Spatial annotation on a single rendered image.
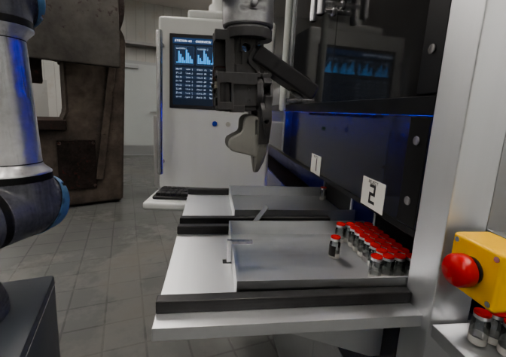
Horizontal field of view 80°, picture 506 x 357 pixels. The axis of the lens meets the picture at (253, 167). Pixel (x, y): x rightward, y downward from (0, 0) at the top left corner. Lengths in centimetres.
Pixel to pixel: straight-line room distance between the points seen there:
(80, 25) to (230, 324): 334
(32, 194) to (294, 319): 53
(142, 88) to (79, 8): 426
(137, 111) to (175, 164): 627
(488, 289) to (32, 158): 76
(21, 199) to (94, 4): 307
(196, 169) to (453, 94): 112
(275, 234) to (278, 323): 31
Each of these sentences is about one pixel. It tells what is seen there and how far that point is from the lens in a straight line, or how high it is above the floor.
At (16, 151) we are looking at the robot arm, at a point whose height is 108.
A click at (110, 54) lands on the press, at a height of 167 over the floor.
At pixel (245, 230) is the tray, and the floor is 89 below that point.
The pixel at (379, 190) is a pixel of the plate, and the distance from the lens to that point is 64.
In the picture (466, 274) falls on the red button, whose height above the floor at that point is 100.
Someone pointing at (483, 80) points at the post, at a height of 123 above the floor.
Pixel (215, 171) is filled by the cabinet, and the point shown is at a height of 89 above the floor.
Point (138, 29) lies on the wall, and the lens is 789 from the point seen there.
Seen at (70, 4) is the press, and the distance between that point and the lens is 362.
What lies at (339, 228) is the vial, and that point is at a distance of 74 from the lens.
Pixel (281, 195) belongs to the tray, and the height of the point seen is 88.
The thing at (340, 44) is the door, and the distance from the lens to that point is 90.
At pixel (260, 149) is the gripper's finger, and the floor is 112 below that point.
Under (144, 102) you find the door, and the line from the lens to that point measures 767.
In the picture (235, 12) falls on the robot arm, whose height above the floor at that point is 130.
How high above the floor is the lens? 117
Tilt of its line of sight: 10 degrees down
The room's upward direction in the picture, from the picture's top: 3 degrees clockwise
